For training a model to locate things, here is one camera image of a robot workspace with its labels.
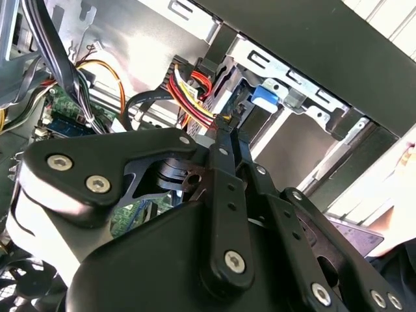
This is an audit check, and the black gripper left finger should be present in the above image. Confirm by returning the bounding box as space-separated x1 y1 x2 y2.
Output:
18 115 255 298

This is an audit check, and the person's hand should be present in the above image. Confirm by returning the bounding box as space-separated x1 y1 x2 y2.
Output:
398 141 416 167

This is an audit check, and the red yellow power wire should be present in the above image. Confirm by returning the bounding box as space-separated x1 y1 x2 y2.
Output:
167 63 240 131

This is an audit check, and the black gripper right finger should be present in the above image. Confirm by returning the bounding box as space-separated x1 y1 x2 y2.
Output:
229 110 409 312

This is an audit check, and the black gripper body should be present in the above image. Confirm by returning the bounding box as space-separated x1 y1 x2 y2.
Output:
64 198 304 312

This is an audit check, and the hard disk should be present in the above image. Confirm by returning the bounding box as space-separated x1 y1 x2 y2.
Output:
194 64 280 137

